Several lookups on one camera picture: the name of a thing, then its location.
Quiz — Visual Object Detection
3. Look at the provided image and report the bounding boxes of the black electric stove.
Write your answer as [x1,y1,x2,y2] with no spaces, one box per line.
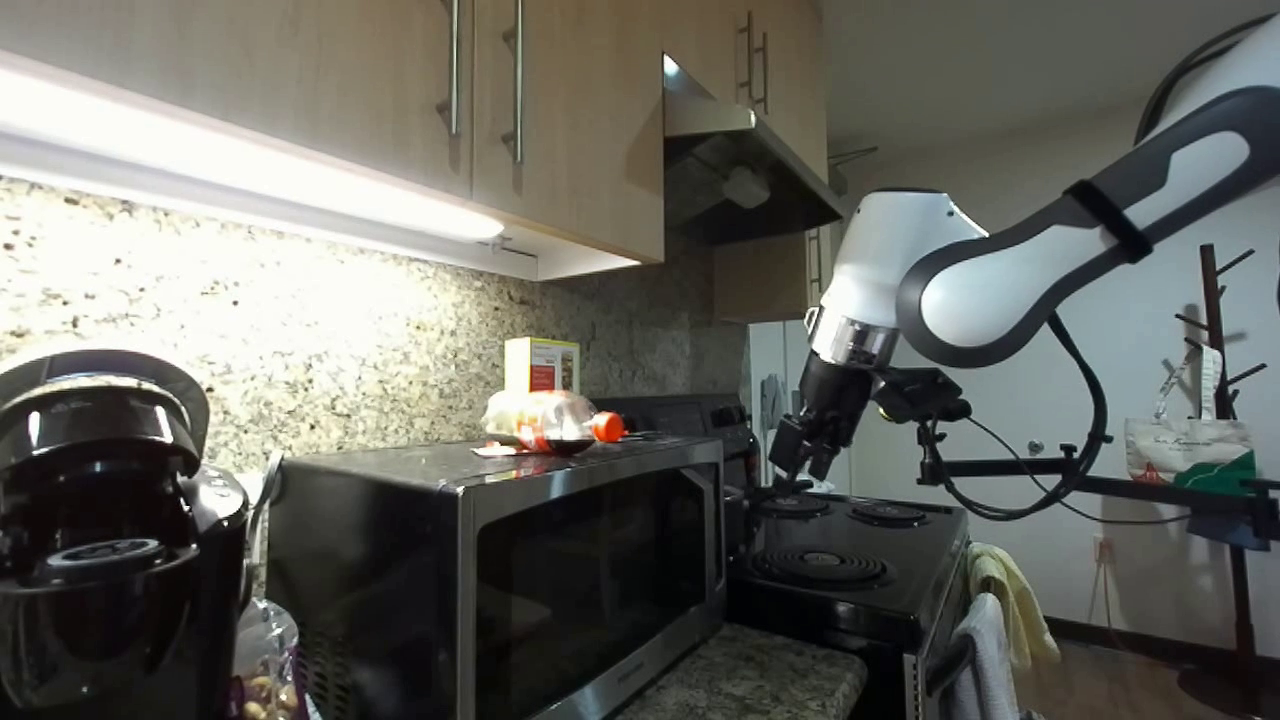
[601,390,970,720]

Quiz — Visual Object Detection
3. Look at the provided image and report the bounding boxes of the stainless steel range hood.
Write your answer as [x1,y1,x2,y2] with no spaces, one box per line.
[660,51,840,243]

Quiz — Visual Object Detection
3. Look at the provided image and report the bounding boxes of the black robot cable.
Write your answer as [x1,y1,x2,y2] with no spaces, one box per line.
[917,311,1112,525]

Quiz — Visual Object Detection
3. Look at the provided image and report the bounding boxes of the small orange object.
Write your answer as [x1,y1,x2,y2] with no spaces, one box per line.
[588,410,628,443]

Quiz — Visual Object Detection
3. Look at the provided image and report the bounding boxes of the clear plastic snack bag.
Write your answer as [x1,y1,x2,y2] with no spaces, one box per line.
[231,598,307,720]

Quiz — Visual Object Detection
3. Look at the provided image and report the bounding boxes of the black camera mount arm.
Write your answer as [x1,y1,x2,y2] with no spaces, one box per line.
[920,447,1280,552]

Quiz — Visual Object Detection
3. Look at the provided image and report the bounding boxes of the white and red box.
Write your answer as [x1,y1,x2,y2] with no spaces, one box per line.
[502,334,578,390]

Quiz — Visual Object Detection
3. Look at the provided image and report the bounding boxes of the plastic wrapped food bag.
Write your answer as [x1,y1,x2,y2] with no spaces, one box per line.
[479,390,591,443]

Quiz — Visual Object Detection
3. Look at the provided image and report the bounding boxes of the yellow dish towel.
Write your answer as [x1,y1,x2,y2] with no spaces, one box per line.
[968,545,1060,668]

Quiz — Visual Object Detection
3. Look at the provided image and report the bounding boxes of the stainless steel black microwave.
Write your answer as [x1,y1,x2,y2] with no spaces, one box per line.
[266,435,729,720]

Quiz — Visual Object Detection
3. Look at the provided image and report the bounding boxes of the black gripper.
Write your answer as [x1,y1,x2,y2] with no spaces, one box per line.
[768,350,878,483]

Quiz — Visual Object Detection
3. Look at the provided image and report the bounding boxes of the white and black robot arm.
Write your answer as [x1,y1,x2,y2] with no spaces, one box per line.
[768,15,1280,481]

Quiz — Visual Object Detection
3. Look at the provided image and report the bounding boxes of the black coffee maker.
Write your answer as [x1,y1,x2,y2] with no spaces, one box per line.
[0,348,248,720]

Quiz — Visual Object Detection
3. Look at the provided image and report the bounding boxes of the black coat rack stand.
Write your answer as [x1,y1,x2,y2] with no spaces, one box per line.
[1177,243,1268,720]

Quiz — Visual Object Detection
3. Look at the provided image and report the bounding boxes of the white dish towel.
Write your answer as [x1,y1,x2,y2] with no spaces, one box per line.
[953,590,1024,720]

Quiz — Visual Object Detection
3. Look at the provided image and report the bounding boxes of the wooden upper cabinets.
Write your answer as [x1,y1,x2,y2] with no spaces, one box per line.
[0,0,768,278]

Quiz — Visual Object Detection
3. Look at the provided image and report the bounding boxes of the under-cabinet light strip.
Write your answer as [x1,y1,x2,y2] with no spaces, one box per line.
[0,51,512,247]

